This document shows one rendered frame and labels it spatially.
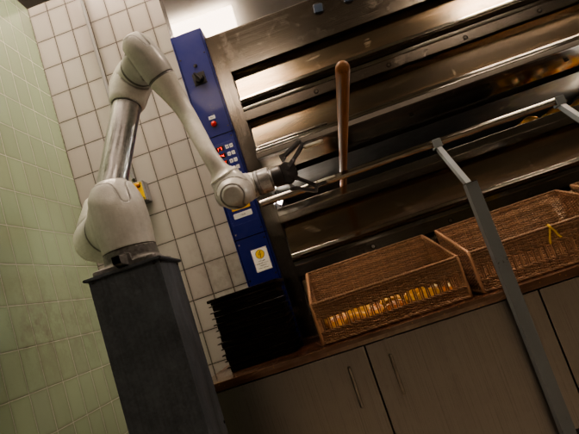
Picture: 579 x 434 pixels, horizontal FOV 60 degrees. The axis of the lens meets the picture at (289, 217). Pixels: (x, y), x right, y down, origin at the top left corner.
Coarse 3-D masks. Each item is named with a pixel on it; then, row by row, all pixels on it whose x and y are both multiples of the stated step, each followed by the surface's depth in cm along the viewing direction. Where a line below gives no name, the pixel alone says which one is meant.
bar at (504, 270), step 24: (504, 120) 190; (576, 120) 180; (432, 144) 192; (360, 168) 194; (456, 168) 177; (288, 192) 196; (480, 192) 166; (480, 216) 165; (504, 264) 162; (504, 288) 164; (528, 312) 160; (528, 336) 159; (552, 384) 157; (552, 408) 157; (576, 432) 155
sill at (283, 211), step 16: (560, 112) 224; (512, 128) 226; (528, 128) 225; (464, 144) 228; (480, 144) 227; (416, 160) 229; (432, 160) 228; (384, 176) 230; (336, 192) 231; (288, 208) 233
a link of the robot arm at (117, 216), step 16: (96, 192) 142; (112, 192) 142; (128, 192) 144; (96, 208) 141; (112, 208) 140; (128, 208) 141; (144, 208) 146; (96, 224) 141; (112, 224) 139; (128, 224) 140; (144, 224) 143; (96, 240) 143; (112, 240) 139; (128, 240) 139; (144, 240) 142
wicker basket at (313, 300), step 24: (408, 240) 222; (432, 240) 207; (336, 264) 224; (360, 264) 223; (384, 264) 220; (408, 264) 219; (432, 264) 175; (456, 264) 175; (312, 288) 219; (336, 288) 220; (360, 288) 176; (384, 288) 176; (408, 288) 175; (432, 288) 175; (456, 288) 174; (312, 312) 177; (336, 312) 176; (360, 312) 176; (384, 312) 175; (408, 312) 174; (336, 336) 176
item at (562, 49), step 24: (576, 48) 215; (504, 72) 216; (528, 72) 222; (552, 72) 229; (432, 96) 217; (456, 96) 223; (480, 96) 230; (360, 120) 219; (384, 120) 224; (408, 120) 231; (288, 144) 222; (336, 144) 232
